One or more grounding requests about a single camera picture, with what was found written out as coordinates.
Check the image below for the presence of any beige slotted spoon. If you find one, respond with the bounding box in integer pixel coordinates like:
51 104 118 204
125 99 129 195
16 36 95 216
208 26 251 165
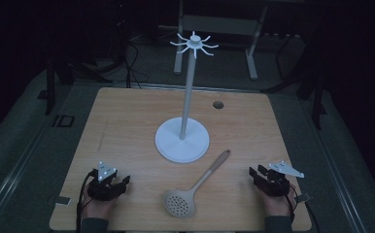
163 149 232 219

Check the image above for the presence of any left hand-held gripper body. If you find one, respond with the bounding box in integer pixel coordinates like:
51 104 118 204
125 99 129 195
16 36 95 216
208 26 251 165
86 160 125 202

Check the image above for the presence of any black tripod stand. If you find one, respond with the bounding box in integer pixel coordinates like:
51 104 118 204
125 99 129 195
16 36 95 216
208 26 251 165
43 18 116 117
261 32 328 131

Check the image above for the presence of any white metal desk frame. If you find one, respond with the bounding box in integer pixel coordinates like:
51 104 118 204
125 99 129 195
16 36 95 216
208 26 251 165
173 0 270 82

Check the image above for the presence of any black floor cable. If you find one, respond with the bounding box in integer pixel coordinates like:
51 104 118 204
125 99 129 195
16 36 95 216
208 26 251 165
122 32 151 89

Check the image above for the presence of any person's right hand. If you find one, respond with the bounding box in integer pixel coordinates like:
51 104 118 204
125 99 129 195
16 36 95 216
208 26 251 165
259 184 297 217

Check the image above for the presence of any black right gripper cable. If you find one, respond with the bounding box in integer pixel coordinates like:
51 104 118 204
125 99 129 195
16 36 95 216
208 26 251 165
287 183 322 233

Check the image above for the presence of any person's left hand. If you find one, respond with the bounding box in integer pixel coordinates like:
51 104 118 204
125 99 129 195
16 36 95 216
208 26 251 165
81 189 119 221

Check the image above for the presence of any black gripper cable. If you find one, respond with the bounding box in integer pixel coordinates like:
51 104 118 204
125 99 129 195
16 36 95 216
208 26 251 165
287 183 322 233
75 170 98 233

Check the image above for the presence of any white hook rack stand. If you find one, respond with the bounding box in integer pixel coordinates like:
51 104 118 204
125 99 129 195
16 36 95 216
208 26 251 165
154 30 220 164

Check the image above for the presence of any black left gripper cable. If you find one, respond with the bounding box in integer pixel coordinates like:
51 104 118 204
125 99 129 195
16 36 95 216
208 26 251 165
75 170 98 233

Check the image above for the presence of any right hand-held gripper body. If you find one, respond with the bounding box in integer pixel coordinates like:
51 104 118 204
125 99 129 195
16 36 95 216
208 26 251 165
256 160 305 198

